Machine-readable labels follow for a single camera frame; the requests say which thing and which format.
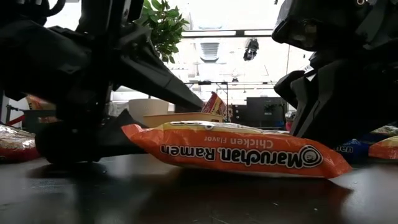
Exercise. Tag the green plant in white pot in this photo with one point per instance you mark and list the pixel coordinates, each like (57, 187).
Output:
(164, 28)

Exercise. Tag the orange Maruchan noodle pack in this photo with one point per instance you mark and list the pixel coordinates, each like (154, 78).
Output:
(385, 149)
(37, 102)
(236, 140)

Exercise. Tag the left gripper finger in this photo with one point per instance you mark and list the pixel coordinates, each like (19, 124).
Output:
(77, 143)
(155, 74)

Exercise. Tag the silver ceiling air duct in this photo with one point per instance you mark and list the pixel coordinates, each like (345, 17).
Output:
(210, 51)

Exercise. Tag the red Maruchan noodle pack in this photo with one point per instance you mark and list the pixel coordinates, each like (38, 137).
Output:
(214, 105)
(15, 143)

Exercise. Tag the black ceiling camera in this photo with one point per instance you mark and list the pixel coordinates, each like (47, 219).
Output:
(251, 49)

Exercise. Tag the black table mat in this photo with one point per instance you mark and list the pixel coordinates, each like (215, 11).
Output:
(199, 199)

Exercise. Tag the black overhead beam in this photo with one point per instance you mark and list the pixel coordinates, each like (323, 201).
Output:
(239, 32)

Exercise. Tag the yellow plastic bin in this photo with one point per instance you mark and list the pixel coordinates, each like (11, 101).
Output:
(186, 117)

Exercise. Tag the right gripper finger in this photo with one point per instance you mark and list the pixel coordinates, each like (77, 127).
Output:
(295, 88)
(348, 102)

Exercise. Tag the red angled bar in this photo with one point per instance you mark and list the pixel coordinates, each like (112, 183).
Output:
(15, 120)

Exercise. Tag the black background monitor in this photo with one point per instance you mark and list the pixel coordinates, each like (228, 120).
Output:
(264, 112)

